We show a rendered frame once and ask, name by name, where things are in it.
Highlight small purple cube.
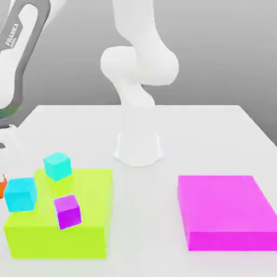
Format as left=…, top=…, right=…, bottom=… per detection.
left=53, top=194, right=83, bottom=230

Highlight large magenta box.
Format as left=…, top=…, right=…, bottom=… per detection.
left=177, top=175, right=277, bottom=252

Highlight large lime box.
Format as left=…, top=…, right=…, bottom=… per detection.
left=3, top=168, right=114, bottom=260

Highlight small cyan cube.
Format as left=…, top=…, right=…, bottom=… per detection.
left=3, top=177, right=38, bottom=213

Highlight small teal cube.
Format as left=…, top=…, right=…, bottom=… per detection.
left=43, top=151, right=73, bottom=182

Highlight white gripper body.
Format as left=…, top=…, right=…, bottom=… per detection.
left=0, top=129, right=22, bottom=159

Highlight small orange cube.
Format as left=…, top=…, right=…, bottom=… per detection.
left=0, top=173, right=9, bottom=199

